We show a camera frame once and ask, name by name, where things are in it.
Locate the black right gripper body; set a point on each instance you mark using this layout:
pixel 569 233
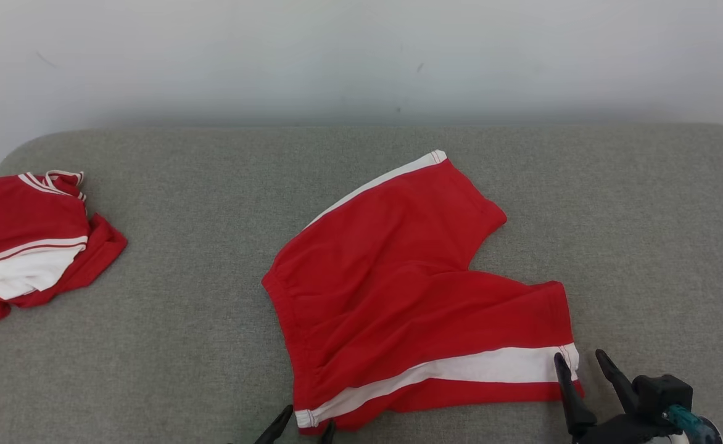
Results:
pixel 620 431

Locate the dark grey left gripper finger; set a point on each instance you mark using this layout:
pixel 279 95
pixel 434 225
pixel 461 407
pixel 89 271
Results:
pixel 275 431
pixel 327 435

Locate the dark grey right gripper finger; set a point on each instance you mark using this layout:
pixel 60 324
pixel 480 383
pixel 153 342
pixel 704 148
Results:
pixel 574 404
pixel 619 385

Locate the red shorts with white stripes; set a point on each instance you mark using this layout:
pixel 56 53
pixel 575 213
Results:
pixel 398 296

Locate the red jersey with number 23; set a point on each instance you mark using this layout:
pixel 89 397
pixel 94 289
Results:
pixel 16 216

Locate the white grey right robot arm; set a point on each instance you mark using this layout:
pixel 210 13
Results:
pixel 710 433

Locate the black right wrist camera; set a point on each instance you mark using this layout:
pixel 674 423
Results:
pixel 661 391

